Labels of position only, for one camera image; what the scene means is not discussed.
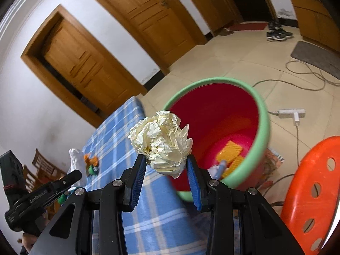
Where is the pair of dark sneakers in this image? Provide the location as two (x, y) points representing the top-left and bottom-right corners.
(267, 23), (294, 42)

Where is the wooden wall panel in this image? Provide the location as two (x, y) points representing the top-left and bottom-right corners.
(188, 0), (243, 36)

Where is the red doormat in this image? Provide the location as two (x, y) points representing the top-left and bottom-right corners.
(230, 22), (269, 31)

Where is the cream paper ball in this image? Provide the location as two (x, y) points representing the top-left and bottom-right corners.
(128, 111), (193, 179)

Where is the wooden cabinet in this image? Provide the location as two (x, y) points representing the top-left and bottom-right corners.
(288, 0), (340, 52)

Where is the blue plaid tablecloth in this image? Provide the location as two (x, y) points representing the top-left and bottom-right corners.
(64, 96), (239, 255)

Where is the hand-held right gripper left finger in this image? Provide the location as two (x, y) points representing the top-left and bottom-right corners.
(28, 154), (148, 255)

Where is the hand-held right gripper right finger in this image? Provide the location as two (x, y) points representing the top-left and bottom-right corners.
(186, 155), (306, 255)

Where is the large yellow foam fruit net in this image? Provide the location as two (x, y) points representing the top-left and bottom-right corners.
(217, 141), (244, 163)

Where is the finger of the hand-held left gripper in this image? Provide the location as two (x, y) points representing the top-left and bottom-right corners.
(49, 169), (82, 196)

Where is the grey floor mat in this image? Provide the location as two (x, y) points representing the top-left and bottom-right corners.
(290, 41), (340, 80)

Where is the light blue plastic piece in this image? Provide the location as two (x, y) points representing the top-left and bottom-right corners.
(212, 160), (228, 181)

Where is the red bucket with green rim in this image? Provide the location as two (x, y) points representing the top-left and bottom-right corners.
(162, 77), (270, 202)

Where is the orange plastic stool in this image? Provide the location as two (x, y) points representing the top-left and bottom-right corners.
(280, 136), (340, 255)

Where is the white power strip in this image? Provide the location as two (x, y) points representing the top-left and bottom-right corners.
(278, 108), (306, 126)

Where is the closed wooden door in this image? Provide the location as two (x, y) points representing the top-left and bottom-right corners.
(81, 0), (208, 75)

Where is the grey floor cable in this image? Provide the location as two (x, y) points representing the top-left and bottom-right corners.
(252, 60), (340, 91)

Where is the printed magazine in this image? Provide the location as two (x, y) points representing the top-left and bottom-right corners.
(255, 147), (285, 192)

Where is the small orange wrapper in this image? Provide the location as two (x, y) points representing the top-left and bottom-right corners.
(84, 154), (99, 176)

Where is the wooden door ajar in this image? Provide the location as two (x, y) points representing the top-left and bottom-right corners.
(21, 4), (148, 128)

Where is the small yellow foam fruit net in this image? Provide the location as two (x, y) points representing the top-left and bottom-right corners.
(222, 156), (245, 178)

